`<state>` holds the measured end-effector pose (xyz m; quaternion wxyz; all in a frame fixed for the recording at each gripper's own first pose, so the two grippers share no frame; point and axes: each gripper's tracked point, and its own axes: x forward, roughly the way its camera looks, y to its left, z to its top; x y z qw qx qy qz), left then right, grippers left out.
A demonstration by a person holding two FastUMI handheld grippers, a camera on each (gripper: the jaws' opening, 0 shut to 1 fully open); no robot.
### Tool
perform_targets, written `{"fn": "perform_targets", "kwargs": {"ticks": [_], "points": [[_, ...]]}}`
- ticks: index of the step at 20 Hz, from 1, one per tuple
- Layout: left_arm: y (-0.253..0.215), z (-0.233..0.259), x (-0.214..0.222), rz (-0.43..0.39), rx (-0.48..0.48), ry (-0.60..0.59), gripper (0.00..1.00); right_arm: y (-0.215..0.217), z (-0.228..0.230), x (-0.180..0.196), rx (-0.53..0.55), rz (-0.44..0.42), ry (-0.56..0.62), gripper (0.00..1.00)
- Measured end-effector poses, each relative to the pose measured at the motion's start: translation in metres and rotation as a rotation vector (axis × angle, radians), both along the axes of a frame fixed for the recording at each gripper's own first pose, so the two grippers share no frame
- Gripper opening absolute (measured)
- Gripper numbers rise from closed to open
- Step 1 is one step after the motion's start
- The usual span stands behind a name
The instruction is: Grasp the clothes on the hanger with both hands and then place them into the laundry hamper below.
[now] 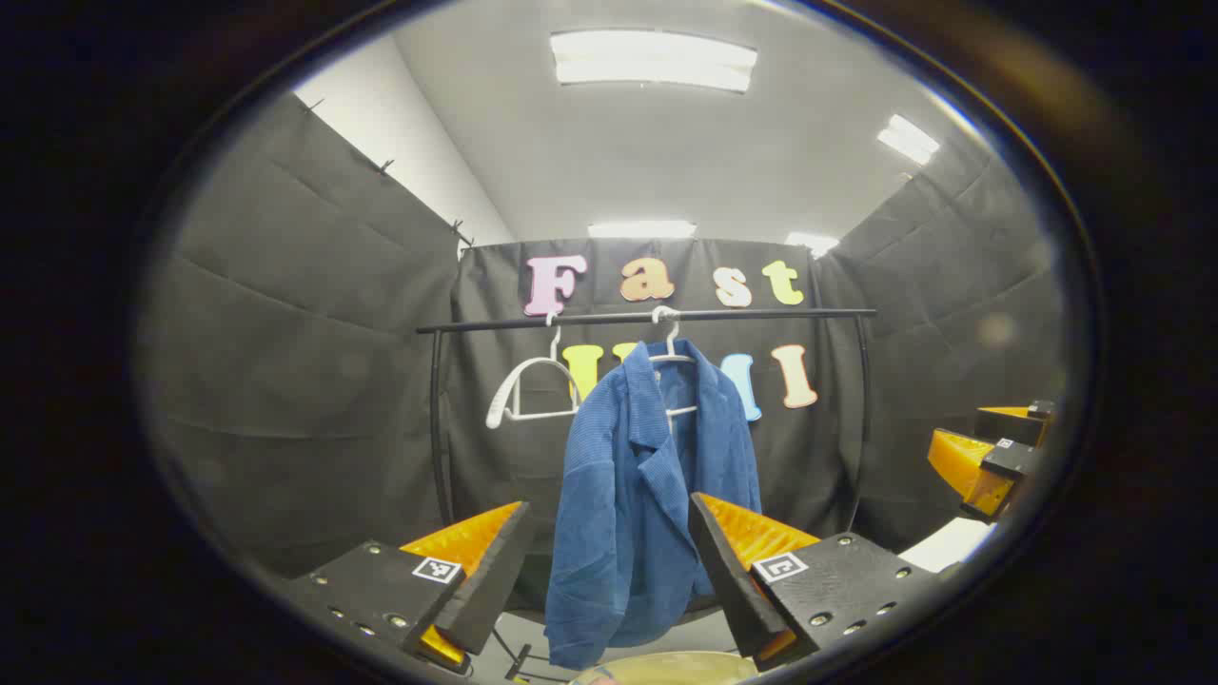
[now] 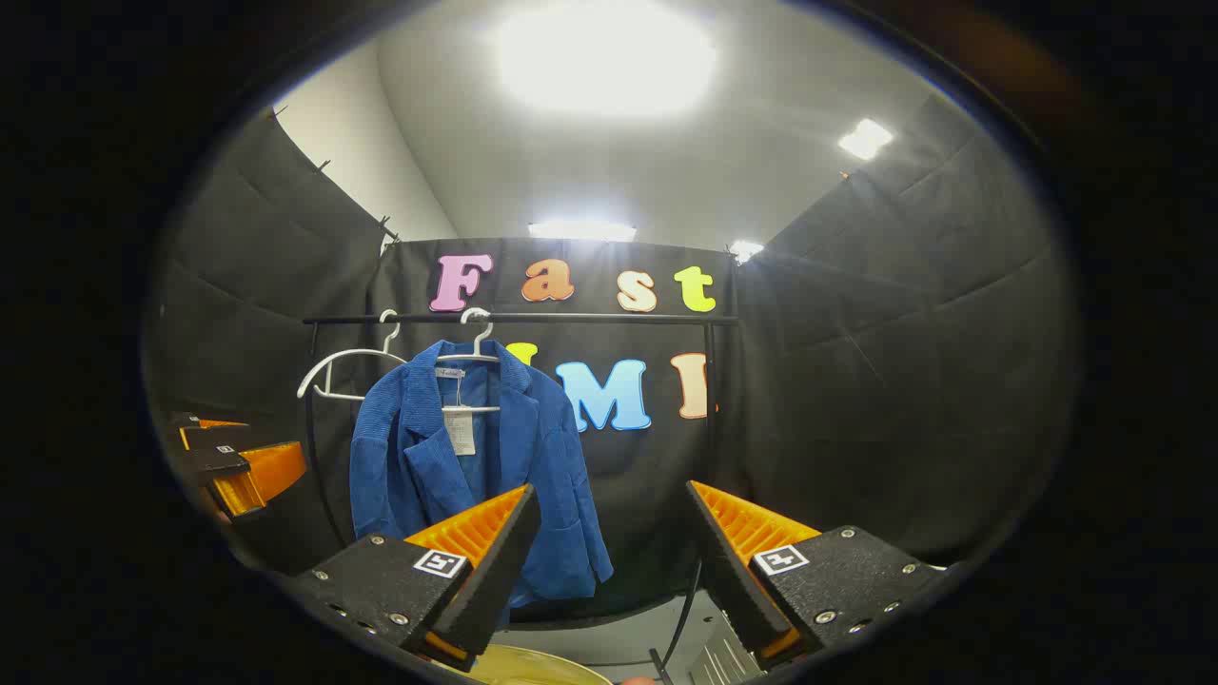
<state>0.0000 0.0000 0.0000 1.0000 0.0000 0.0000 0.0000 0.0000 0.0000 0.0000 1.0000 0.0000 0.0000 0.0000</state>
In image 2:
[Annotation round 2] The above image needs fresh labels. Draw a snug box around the white clothes hanger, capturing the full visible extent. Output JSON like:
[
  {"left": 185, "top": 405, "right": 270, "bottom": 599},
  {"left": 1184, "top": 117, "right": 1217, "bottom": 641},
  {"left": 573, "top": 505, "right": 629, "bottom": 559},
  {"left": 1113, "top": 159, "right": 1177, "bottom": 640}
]
[
  {"left": 436, "top": 307, "right": 501, "bottom": 416},
  {"left": 297, "top": 309, "right": 410, "bottom": 402}
]

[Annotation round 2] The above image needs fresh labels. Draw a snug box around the black clothes rack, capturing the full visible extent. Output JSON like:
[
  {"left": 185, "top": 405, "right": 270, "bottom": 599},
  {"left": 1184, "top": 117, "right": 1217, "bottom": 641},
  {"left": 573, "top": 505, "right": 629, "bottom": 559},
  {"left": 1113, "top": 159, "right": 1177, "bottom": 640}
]
[{"left": 303, "top": 312, "right": 741, "bottom": 684}]

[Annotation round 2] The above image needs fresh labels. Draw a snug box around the large ceiling light panel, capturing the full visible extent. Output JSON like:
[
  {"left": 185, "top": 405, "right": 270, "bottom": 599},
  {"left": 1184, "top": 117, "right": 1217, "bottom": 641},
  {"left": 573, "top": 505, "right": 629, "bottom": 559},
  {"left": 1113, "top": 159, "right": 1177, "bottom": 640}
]
[{"left": 495, "top": 0, "right": 719, "bottom": 120}]

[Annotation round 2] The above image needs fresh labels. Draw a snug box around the cream laundry hamper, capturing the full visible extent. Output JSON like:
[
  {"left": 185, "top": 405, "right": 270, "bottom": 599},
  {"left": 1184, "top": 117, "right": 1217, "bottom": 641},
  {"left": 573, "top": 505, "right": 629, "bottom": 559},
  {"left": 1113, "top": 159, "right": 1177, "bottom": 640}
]
[{"left": 466, "top": 644, "right": 615, "bottom": 685}]

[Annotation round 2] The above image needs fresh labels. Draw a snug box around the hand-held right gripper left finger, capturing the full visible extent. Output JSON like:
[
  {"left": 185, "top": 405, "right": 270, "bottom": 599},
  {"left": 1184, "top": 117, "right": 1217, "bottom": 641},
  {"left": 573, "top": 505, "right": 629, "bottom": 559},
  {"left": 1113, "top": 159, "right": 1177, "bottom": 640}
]
[{"left": 285, "top": 483, "right": 541, "bottom": 673}]

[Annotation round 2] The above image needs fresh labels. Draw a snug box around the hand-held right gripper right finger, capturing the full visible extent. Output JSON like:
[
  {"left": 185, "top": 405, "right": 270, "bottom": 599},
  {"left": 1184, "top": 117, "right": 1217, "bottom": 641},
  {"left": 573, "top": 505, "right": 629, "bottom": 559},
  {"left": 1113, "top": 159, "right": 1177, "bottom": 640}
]
[{"left": 685, "top": 480, "right": 953, "bottom": 672}]

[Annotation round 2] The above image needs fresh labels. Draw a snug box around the blue corduroy jacket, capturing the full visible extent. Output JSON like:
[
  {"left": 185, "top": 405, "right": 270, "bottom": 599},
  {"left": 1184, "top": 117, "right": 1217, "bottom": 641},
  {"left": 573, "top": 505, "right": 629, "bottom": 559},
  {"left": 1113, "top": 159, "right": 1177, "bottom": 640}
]
[{"left": 349, "top": 340, "right": 615, "bottom": 610}]

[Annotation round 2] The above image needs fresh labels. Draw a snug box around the white storage cabinet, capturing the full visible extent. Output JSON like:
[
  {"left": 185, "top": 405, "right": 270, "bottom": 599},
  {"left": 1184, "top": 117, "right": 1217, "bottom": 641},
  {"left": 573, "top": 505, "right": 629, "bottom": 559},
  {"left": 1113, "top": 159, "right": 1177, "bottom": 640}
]
[{"left": 690, "top": 614, "right": 762, "bottom": 685}]

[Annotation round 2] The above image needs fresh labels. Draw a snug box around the black backdrop cloth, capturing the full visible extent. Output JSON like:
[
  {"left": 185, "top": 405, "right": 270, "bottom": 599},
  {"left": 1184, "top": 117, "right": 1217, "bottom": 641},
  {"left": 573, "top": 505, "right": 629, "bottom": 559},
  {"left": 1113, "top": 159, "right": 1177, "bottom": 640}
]
[{"left": 143, "top": 90, "right": 1081, "bottom": 629}]

